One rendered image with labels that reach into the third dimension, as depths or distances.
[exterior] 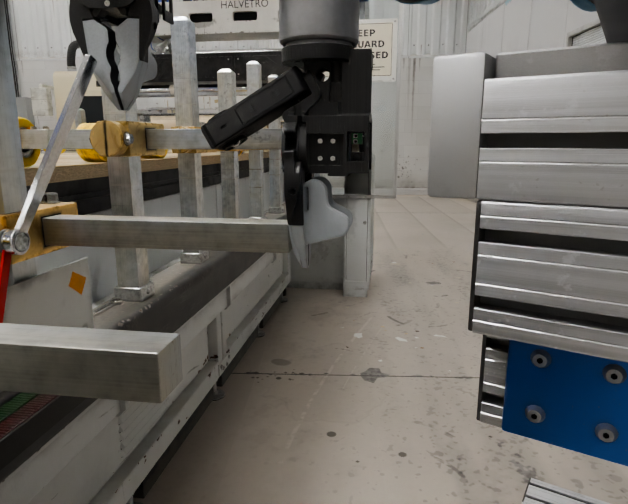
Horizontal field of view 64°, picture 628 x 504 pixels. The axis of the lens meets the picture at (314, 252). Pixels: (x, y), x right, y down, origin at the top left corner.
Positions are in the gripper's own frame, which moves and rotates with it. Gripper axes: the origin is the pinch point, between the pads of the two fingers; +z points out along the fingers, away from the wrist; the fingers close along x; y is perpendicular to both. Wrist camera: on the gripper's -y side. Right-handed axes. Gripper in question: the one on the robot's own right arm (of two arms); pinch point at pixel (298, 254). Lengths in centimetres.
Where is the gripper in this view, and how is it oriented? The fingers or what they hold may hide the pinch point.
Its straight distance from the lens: 52.2
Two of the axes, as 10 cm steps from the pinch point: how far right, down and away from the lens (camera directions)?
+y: 9.9, 0.3, -1.5
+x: 1.5, -2.1, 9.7
